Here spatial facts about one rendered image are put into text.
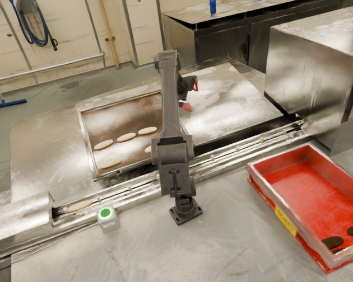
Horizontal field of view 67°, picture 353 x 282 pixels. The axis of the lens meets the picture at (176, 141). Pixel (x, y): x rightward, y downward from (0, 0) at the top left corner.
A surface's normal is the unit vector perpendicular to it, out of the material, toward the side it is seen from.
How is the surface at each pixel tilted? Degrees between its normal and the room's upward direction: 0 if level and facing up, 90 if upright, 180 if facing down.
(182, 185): 58
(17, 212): 0
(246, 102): 10
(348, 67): 90
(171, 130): 17
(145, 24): 90
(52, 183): 0
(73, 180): 0
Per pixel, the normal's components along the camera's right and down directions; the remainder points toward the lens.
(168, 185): -0.04, 0.18
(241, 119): -0.05, -0.68
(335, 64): -0.92, 0.31
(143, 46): 0.36, 0.54
